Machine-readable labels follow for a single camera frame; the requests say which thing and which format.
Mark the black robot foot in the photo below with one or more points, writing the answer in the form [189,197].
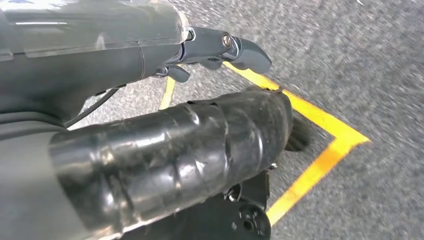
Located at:
[298,136]

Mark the yellow floor tape square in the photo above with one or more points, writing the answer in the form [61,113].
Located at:
[331,126]

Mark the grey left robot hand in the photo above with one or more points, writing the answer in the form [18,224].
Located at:
[82,49]

